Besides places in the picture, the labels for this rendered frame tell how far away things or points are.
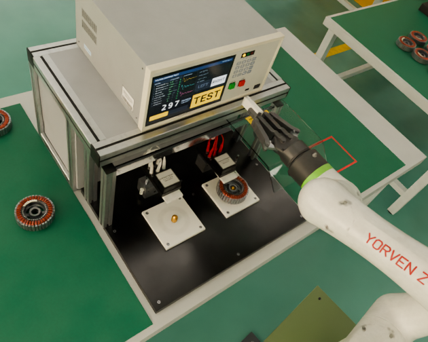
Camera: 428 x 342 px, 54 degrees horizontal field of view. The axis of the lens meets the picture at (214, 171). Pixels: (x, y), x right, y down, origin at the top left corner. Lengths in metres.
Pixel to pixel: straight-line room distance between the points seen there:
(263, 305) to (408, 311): 1.11
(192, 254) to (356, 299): 1.31
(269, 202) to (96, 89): 0.71
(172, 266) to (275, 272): 1.08
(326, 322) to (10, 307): 0.91
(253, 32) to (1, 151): 0.91
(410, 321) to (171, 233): 0.70
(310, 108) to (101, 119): 1.11
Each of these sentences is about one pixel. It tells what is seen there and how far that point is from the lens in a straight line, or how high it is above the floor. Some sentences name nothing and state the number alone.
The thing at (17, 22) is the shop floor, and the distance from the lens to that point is 3.39.
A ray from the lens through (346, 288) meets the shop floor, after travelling 2.45.
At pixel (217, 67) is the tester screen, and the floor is 1.27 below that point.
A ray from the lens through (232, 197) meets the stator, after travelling 1.42.
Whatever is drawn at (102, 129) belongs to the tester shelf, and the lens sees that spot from 1.12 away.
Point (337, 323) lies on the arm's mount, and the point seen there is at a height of 0.75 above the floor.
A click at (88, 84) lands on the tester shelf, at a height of 1.11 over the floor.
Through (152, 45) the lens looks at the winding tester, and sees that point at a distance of 1.06.
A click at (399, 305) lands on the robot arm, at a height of 1.02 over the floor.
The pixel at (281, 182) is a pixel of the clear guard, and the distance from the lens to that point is 1.25.
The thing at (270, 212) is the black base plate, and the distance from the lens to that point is 1.49.
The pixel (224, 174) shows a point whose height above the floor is 0.84.
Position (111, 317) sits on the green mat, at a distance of 1.25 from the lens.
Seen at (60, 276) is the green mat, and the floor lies 0.75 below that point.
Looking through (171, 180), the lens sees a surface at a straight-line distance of 1.27.
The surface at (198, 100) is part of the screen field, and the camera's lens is 1.16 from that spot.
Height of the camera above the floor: 1.94
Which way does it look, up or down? 50 degrees down
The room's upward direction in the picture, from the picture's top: 21 degrees clockwise
